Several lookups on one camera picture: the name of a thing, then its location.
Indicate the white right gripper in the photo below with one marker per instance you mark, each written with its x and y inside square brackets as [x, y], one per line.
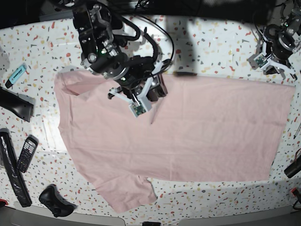
[138, 86]

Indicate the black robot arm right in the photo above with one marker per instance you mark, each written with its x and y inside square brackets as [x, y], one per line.
[102, 35]

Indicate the black handheld device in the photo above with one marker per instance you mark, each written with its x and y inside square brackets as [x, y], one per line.
[19, 104]

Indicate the black remote control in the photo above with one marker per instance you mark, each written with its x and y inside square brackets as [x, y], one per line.
[27, 153]

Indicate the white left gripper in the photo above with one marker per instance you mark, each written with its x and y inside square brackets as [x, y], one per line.
[271, 60]

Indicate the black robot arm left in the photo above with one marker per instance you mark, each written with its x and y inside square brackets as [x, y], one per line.
[276, 43]

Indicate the black game controller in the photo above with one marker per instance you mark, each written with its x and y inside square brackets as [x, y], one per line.
[59, 207]

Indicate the long black bar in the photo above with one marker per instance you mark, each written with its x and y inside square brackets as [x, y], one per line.
[10, 165]

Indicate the black cylinder tool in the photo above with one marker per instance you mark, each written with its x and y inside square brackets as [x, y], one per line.
[292, 169]

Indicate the teal highlighter marker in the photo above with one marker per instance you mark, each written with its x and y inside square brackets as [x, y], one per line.
[15, 76]

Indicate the pink T-shirt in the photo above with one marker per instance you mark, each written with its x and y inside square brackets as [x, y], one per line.
[206, 129]

